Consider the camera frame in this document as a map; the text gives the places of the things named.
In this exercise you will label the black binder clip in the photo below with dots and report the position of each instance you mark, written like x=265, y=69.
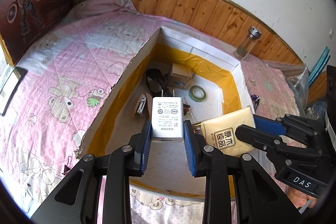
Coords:
x=67, y=166

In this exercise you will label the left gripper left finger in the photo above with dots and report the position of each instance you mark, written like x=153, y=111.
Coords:
x=145, y=145

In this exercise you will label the person right hand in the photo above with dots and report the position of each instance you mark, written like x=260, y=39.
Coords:
x=300, y=199

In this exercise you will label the glass bottle with metal lid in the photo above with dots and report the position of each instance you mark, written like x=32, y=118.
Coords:
x=248, y=43

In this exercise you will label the green tape roll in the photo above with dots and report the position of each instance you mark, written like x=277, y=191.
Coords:
x=197, y=93

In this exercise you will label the gold metal tin box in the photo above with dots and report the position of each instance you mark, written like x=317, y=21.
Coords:
x=179, y=76

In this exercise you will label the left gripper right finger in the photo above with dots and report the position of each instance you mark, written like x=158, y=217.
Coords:
x=189, y=148

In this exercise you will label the pink stapler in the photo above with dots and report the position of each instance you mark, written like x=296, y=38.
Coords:
x=144, y=105

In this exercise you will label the teal boards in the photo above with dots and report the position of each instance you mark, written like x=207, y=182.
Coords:
x=319, y=66

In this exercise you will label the pink cartoon bear quilt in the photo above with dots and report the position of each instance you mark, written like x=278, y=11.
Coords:
x=70, y=72

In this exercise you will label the yellow tissue pack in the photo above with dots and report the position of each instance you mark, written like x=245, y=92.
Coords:
x=219, y=132

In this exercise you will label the robot toy box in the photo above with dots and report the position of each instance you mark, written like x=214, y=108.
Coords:
x=24, y=21

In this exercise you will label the white usb charger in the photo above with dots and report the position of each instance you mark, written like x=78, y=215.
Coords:
x=167, y=119

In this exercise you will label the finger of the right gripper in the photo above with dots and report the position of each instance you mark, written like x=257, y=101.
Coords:
x=269, y=126
x=256, y=138

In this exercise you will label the white cardboard box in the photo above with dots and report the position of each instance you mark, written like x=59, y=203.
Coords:
x=216, y=87

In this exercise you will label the purple ultraman figure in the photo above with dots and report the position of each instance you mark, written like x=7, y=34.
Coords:
x=255, y=100

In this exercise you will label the black smartphone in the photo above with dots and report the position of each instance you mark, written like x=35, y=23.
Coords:
x=10, y=79

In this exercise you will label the wall socket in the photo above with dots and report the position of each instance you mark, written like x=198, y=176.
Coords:
x=331, y=34

